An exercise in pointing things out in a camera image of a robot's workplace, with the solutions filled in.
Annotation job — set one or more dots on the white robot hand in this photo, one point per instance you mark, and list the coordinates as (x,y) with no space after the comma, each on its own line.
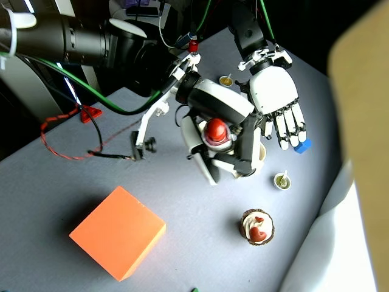
(273,88)
(222,100)

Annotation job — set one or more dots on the cream plastic dustpan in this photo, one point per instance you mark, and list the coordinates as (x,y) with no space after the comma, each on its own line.
(263,152)

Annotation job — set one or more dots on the small bowl with yellow corn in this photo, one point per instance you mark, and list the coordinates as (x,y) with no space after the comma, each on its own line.
(226,81)

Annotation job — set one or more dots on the red cylinder with white cross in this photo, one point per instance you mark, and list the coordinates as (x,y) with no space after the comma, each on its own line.
(193,47)

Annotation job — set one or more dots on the blue block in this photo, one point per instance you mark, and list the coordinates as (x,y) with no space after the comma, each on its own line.
(304,147)

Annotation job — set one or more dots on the grey adapter with blue plug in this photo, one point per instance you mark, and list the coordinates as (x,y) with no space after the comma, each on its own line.
(183,39)

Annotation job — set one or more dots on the small bowl with pale soup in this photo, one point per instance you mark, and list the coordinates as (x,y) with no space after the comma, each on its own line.
(282,181)

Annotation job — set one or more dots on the tan board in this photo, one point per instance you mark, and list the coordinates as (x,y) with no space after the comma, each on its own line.
(364,121)

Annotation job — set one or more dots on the black flat device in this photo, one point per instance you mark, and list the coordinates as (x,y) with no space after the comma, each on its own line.
(142,11)

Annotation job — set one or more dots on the red triangle block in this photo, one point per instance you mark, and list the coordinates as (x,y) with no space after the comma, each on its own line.
(94,113)

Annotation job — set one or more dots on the toy cupcake with red hearts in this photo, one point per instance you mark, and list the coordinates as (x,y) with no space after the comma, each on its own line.
(256,226)

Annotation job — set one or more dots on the grey table cloth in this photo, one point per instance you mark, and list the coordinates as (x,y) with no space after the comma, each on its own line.
(91,176)

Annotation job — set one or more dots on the white backdrop sheet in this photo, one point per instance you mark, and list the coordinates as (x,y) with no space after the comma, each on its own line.
(334,243)

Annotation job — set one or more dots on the orange box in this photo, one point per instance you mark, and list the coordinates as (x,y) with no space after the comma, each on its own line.
(118,234)

